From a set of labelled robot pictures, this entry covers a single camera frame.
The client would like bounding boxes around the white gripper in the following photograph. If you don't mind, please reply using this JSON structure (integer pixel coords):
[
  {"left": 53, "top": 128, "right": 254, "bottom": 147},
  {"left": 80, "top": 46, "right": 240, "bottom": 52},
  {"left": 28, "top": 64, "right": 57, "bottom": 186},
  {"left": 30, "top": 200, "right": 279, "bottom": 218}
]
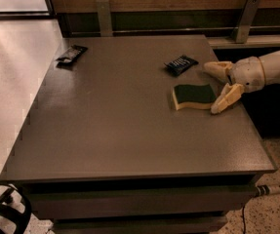
[{"left": 203, "top": 57, "right": 265, "bottom": 114}]

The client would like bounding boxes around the green and yellow sponge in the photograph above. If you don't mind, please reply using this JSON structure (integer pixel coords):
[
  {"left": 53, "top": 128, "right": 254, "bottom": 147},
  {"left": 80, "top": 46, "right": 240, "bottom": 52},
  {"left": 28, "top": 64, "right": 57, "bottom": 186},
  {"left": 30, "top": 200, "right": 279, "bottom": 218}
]
[{"left": 172, "top": 84, "right": 216, "bottom": 110}]

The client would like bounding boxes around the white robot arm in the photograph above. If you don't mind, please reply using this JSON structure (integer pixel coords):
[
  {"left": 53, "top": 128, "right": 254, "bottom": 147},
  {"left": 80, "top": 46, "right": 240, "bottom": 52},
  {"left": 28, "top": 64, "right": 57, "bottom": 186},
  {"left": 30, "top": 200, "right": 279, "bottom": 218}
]
[{"left": 203, "top": 51, "right": 280, "bottom": 114}]

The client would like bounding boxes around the black rxbar chocolate wrapper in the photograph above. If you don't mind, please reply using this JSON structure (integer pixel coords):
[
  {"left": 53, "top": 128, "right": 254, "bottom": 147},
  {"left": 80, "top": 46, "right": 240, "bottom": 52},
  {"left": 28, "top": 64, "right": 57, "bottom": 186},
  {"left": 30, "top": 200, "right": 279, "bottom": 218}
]
[{"left": 57, "top": 45, "right": 88, "bottom": 64}]

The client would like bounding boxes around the grey cabinet with drawers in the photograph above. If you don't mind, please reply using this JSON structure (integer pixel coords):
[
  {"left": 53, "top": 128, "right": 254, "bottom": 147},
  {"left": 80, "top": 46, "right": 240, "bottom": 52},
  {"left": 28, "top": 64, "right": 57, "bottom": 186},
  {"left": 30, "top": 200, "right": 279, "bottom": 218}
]
[{"left": 1, "top": 35, "right": 275, "bottom": 234}]

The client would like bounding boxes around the black office chair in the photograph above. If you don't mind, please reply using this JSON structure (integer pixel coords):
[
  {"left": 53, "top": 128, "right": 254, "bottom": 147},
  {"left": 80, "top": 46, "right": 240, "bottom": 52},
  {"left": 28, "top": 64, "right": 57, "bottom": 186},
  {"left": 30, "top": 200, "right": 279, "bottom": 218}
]
[{"left": 0, "top": 182, "right": 31, "bottom": 234}]

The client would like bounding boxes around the right metal bracket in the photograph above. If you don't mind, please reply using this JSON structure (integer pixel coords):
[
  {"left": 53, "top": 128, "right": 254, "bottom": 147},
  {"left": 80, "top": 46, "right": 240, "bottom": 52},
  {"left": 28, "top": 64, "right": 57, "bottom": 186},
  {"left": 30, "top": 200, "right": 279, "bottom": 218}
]
[{"left": 231, "top": 0, "right": 260, "bottom": 44}]

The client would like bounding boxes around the metal bracket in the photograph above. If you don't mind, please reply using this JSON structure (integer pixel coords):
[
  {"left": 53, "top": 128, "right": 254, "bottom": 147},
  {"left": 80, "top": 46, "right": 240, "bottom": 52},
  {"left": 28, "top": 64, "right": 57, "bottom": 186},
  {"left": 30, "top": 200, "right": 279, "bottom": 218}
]
[
  {"left": 231, "top": 0, "right": 260, "bottom": 44},
  {"left": 97, "top": 0, "right": 113, "bottom": 37}
]

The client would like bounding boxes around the white cable plug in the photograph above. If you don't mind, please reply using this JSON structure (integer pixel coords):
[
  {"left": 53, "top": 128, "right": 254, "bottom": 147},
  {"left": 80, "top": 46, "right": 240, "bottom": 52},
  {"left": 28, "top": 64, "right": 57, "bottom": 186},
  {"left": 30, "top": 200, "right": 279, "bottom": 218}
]
[{"left": 256, "top": 185, "right": 280, "bottom": 197}]

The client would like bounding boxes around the left metal bracket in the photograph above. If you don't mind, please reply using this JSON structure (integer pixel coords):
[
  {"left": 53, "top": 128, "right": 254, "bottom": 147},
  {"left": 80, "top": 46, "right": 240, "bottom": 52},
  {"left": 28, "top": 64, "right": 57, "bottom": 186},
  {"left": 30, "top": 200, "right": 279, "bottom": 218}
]
[{"left": 97, "top": 0, "right": 113, "bottom": 37}]

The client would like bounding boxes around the black cable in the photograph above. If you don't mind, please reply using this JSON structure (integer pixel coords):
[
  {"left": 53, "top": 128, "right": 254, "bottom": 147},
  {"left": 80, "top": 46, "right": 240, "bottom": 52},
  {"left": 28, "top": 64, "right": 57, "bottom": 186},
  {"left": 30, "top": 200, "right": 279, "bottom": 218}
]
[{"left": 241, "top": 204, "right": 247, "bottom": 234}]

